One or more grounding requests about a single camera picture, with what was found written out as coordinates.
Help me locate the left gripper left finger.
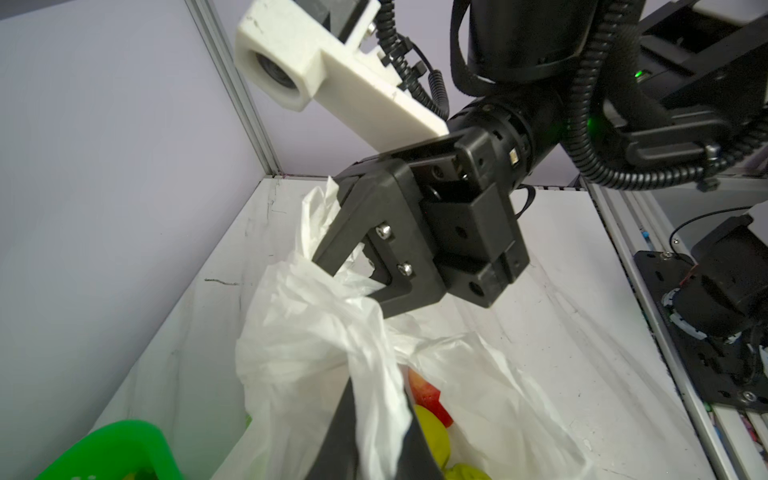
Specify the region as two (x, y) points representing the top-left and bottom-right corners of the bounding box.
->
(305, 379), (359, 480)

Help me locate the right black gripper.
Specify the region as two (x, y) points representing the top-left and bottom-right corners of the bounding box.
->
(312, 1), (600, 318)

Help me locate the green guava fruit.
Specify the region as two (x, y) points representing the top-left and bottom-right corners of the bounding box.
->
(414, 405), (451, 470)

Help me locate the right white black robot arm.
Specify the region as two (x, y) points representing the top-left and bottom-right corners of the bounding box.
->
(312, 1), (767, 413)

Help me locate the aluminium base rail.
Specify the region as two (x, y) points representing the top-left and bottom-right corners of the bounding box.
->
(587, 178), (767, 479)

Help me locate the small red apple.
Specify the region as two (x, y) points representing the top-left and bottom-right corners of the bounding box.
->
(407, 369), (454, 428)

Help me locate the white lemon print plastic bag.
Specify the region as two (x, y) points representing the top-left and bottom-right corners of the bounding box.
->
(216, 181), (596, 479)

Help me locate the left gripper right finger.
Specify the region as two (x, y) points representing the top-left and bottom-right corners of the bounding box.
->
(403, 391), (444, 480)

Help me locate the green pear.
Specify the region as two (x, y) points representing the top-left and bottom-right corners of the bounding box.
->
(443, 463), (491, 480)

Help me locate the green plastic basket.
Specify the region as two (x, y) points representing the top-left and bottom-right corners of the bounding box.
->
(38, 420), (183, 479)

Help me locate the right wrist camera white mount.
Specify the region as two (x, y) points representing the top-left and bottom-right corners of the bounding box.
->
(234, 0), (448, 152)

